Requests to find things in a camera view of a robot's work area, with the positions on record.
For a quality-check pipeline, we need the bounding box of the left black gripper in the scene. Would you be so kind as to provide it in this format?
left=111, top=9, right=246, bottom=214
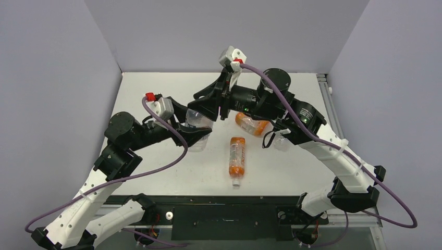
left=128, top=98, right=211, bottom=152

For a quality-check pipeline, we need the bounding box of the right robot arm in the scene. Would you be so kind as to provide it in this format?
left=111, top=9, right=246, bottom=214
left=188, top=68, right=386, bottom=222

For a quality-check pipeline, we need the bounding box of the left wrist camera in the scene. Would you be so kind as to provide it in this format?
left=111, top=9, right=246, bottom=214
left=142, top=93, right=174, bottom=128

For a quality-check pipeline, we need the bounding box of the clear water bottle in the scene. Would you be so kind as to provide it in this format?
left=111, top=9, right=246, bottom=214
left=185, top=109, right=214, bottom=152

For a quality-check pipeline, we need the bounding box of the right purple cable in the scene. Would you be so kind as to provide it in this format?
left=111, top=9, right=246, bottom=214
left=240, top=63, right=419, bottom=249

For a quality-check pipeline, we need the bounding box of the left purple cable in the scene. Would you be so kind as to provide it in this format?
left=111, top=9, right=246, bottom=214
left=24, top=97, right=190, bottom=250

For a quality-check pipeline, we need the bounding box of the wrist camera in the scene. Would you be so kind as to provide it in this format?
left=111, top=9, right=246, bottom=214
left=142, top=93, right=174, bottom=128
left=218, top=46, right=247, bottom=91

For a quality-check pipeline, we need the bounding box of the purple cable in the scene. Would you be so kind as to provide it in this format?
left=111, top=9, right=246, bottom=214
left=240, top=63, right=419, bottom=249
left=24, top=97, right=190, bottom=250

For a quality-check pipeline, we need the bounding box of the blue cap pepsi bottle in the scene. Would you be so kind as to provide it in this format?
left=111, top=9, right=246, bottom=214
left=273, top=135, right=292, bottom=152

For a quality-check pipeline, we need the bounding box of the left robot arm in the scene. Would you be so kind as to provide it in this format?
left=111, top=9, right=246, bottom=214
left=31, top=93, right=211, bottom=249

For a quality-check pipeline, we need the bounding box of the wide orange drink bottle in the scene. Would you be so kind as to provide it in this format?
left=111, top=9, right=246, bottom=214
left=235, top=112, right=270, bottom=136

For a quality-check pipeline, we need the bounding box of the aluminium frame rail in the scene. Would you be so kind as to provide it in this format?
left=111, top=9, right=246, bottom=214
left=316, top=74, right=348, bottom=156

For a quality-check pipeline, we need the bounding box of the slim orange drink bottle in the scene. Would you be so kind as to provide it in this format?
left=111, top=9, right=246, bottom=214
left=228, top=136, right=245, bottom=188

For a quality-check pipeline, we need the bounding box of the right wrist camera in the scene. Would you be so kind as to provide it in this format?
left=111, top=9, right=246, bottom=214
left=218, top=46, right=247, bottom=91

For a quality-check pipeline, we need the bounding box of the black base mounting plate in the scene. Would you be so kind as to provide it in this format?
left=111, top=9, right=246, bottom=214
left=103, top=195, right=329, bottom=242

